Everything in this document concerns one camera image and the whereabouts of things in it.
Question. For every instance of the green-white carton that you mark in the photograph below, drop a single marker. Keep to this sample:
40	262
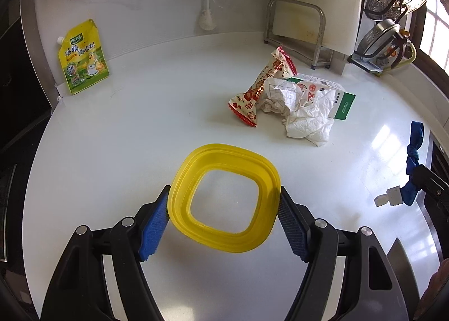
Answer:
342	105

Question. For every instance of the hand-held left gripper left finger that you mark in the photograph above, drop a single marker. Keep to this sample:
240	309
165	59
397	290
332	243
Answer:
154	226

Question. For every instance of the crumpled lined paper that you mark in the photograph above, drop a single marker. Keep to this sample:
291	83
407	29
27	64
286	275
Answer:
280	95

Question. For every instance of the small white plastic piece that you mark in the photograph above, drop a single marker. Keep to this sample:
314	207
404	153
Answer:
391	198

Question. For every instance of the metal cutting board stand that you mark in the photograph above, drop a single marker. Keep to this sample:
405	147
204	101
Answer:
320	33

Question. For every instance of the white bottle brush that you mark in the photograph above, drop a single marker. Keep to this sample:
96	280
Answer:
206	19

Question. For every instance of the window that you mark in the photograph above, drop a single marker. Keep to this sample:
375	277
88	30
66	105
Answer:
435	33

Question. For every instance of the yellow seasoning pouch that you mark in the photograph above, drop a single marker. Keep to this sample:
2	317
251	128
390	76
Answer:
84	61

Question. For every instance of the blue knotted strip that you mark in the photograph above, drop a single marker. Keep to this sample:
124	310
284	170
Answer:
415	138

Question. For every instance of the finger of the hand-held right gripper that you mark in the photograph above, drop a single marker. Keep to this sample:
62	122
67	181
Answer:
431	180

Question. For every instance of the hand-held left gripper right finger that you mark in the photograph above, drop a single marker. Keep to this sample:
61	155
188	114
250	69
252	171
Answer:
293	226

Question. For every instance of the black kitchen sink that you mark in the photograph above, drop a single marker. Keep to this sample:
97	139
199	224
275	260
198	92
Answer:
442	156

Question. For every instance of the steel-rimmed pot lid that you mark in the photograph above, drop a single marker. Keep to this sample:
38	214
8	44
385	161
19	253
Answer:
377	37

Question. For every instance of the red-white snack wrapper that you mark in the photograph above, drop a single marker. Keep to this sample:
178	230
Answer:
252	96

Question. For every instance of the crumpled white tissue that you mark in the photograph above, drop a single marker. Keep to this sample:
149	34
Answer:
308	124

